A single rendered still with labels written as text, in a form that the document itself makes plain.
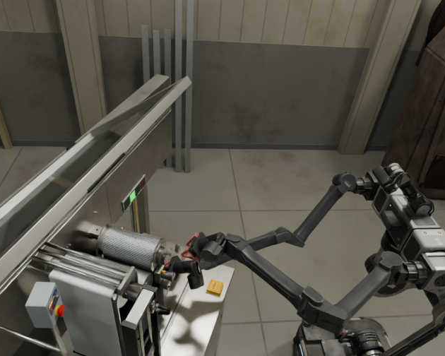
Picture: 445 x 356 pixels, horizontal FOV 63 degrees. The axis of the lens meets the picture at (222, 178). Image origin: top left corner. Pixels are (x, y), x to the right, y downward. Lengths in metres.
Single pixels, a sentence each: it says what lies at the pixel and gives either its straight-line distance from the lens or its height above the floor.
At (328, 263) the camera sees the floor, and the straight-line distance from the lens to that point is 3.45.
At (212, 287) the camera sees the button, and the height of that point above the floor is 0.92.
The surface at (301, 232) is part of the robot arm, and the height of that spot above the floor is 1.29.
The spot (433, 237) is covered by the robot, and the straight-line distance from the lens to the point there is 1.64.
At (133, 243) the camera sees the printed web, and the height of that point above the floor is 1.31.
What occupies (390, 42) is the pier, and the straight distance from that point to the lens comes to 4.35.
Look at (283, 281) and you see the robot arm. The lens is 1.32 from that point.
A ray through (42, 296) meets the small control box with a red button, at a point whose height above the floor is 1.71.
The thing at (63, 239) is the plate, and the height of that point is 1.38.
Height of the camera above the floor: 2.52
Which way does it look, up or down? 38 degrees down
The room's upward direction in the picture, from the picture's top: 6 degrees clockwise
